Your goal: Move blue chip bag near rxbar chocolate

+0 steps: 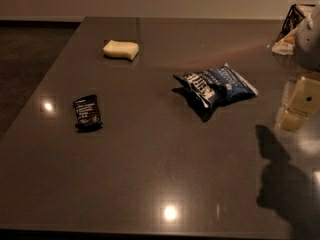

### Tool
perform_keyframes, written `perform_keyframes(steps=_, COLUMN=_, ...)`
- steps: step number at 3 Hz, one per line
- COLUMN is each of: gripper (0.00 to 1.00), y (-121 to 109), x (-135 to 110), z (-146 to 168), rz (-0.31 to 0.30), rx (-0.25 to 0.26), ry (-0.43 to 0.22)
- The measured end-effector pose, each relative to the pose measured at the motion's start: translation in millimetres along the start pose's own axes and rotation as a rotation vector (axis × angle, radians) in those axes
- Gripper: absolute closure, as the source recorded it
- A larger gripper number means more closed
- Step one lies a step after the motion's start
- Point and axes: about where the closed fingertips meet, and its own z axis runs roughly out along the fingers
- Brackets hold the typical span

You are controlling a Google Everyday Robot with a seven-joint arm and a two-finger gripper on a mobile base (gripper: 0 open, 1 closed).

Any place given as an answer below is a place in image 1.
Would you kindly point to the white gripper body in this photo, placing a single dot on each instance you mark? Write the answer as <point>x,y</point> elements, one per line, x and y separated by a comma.
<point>310,45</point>

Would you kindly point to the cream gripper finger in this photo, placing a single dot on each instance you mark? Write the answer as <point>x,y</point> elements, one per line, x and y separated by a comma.
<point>300,100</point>

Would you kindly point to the blue chip bag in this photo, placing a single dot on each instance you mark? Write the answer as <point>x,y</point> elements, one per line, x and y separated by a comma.
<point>215,86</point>

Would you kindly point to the black patterned snack bag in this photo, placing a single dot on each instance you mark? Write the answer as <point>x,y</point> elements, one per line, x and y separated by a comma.
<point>296,13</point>

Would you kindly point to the black rxbar chocolate bar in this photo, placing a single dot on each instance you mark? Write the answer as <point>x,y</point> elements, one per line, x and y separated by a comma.
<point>87,113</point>

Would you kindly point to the yellow sponge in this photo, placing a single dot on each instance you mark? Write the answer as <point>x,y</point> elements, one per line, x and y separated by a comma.
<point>121,49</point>

